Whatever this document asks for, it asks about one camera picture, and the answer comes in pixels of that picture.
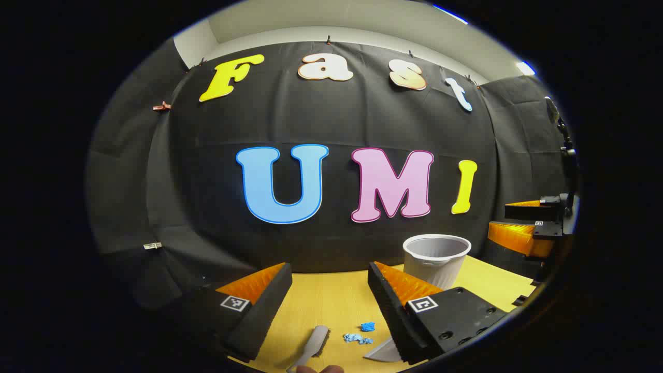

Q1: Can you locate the white ribbed garbage bin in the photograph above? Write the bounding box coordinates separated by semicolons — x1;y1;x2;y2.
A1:
402;234;472;291

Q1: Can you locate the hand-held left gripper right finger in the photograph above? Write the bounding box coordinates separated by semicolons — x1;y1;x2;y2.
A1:
368;261;508;366

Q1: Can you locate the wooden desktop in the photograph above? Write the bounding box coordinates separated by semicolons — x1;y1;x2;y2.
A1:
228;255;539;373

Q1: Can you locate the grey dustpan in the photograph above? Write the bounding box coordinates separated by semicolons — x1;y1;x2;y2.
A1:
363;336;403;363

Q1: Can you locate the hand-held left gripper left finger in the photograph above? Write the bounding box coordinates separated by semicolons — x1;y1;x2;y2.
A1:
179;262;293;362

